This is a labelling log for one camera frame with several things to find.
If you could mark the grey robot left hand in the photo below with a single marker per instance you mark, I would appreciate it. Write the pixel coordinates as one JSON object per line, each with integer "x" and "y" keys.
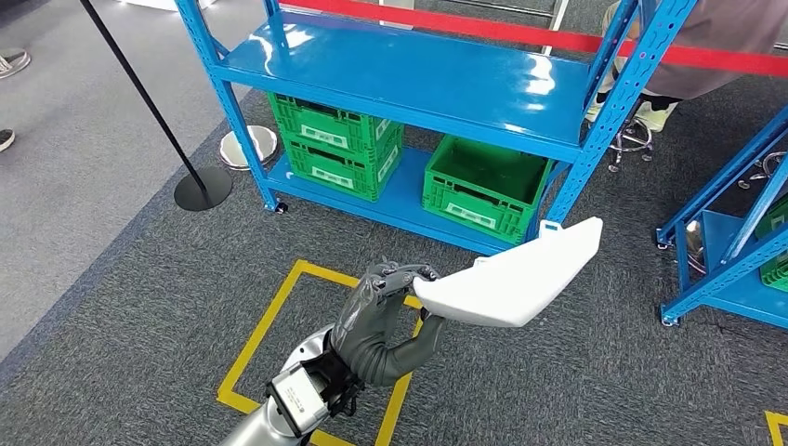
{"x": 369, "y": 326}

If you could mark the white plastic car part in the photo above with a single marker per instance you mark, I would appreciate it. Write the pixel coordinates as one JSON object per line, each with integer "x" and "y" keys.
{"x": 517, "y": 283}

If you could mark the blue metal shelf rack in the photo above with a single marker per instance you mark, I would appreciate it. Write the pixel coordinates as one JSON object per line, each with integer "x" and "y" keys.
{"x": 400, "y": 74}
{"x": 732, "y": 295}

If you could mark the green plastic crate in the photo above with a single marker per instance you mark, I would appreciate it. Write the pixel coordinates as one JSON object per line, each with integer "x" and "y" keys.
{"x": 480, "y": 203}
{"x": 326, "y": 126}
{"x": 777, "y": 271}
{"x": 332, "y": 175}

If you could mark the black stanchion pole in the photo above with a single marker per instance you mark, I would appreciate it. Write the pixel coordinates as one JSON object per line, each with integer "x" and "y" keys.
{"x": 203, "y": 191}

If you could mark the chrome stool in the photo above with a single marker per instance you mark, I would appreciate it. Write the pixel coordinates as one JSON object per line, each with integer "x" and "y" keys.
{"x": 631, "y": 138}
{"x": 769, "y": 166}

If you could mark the red barrier belt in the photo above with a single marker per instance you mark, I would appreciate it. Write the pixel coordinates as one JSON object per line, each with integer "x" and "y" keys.
{"x": 492, "y": 27}

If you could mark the person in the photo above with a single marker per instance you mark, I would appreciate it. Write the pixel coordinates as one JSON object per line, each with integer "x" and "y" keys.
{"x": 708, "y": 49}

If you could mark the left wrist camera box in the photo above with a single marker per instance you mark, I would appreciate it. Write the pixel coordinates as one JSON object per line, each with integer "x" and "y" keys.
{"x": 298, "y": 400}

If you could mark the chrome stanchion post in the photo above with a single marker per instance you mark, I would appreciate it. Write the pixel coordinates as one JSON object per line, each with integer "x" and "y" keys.
{"x": 246, "y": 148}

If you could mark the white pedestal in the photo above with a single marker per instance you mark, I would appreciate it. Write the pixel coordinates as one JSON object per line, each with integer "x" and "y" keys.
{"x": 166, "y": 3}

